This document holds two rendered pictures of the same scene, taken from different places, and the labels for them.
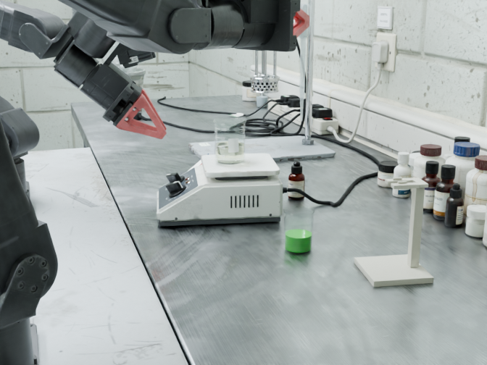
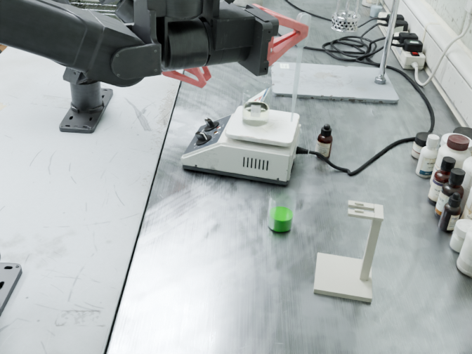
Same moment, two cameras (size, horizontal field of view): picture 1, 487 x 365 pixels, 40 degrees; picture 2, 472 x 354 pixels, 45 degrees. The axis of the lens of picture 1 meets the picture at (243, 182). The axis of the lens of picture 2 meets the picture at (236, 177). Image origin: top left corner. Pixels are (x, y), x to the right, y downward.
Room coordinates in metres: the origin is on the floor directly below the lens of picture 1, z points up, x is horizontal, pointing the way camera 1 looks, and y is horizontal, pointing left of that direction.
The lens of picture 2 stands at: (0.19, -0.23, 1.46)
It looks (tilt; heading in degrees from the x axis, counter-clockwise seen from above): 33 degrees down; 18
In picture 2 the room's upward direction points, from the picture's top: 3 degrees clockwise
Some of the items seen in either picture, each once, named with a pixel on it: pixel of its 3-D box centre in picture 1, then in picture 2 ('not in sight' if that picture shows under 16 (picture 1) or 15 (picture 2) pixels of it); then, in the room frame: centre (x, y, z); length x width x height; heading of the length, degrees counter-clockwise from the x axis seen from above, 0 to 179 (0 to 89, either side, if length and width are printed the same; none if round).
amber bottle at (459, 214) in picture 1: (454, 204); (451, 211); (1.01, -0.33, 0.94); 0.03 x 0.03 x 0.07
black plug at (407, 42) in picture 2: (318, 112); (409, 45); (1.75, -0.20, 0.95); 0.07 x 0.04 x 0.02; 108
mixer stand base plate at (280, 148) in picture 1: (259, 149); (331, 81); (1.52, -0.04, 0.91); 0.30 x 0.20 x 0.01; 108
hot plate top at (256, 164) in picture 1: (238, 164); (263, 124); (1.07, 0.01, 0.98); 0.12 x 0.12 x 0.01; 7
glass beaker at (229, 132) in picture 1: (228, 140); (255, 103); (1.07, 0.02, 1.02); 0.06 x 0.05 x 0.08; 44
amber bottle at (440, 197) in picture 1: (446, 192); (451, 194); (1.04, -0.33, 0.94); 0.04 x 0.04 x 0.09
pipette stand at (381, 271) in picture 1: (395, 227); (350, 244); (0.82, -0.20, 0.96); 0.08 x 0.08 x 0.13; 9
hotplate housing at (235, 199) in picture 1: (223, 190); (248, 144); (1.07, 0.03, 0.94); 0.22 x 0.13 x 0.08; 97
